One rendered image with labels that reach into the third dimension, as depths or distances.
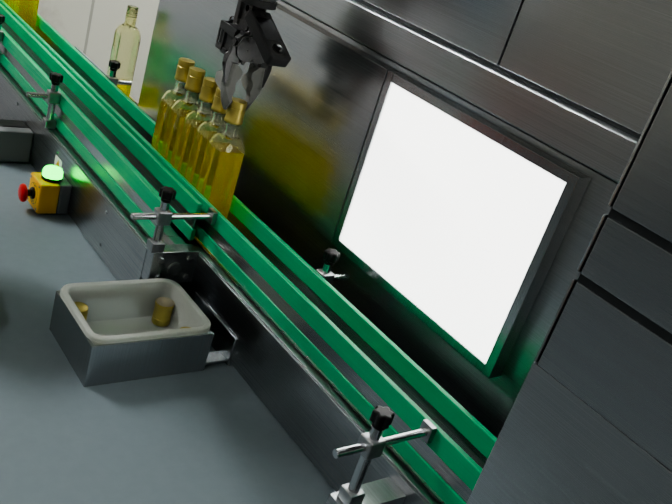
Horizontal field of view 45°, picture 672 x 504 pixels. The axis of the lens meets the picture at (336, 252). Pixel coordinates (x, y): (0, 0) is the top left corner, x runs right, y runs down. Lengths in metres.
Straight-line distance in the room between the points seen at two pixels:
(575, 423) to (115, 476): 0.70
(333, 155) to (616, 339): 0.90
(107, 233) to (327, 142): 0.50
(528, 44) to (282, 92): 0.58
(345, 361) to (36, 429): 0.47
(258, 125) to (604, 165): 0.82
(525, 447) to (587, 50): 0.61
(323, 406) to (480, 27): 0.64
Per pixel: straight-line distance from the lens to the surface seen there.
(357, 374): 1.24
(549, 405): 0.77
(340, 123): 1.51
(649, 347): 0.71
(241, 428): 1.36
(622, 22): 1.18
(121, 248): 1.65
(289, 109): 1.64
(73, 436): 1.28
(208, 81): 1.65
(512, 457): 0.81
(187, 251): 1.55
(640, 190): 0.71
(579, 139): 1.17
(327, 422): 1.28
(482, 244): 1.26
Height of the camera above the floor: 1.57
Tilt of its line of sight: 23 degrees down
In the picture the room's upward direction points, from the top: 18 degrees clockwise
